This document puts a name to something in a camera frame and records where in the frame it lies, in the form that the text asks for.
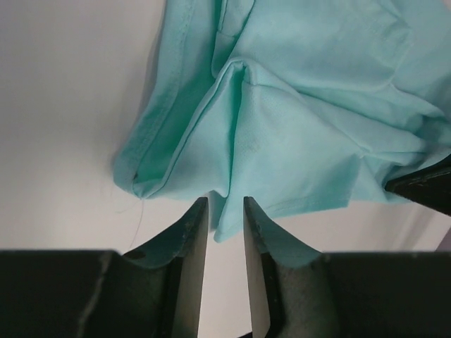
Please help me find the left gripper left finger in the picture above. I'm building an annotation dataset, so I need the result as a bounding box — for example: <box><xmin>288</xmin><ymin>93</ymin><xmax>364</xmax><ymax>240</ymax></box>
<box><xmin>1</xmin><ymin>197</ymin><xmax>209</xmax><ymax>337</ymax></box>

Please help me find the mint green t shirt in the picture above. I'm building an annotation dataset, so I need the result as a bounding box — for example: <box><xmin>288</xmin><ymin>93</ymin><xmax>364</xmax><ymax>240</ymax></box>
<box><xmin>113</xmin><ymin>1</ymin><xmax>450</xmax><ymax>242</ymax></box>

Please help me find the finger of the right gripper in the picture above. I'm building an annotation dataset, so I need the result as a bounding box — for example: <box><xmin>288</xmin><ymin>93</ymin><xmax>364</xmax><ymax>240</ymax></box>
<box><xmin>385</xmin><ymin>161</ymin><xmax>451</xmax><ymax>211</ymax></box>

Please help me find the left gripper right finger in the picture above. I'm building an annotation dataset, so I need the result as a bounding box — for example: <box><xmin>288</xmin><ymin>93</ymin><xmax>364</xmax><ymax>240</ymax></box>
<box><xmin>243</xmin><ymin>197</ymin><xmax>450</xmax><ymax>337</ymax></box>

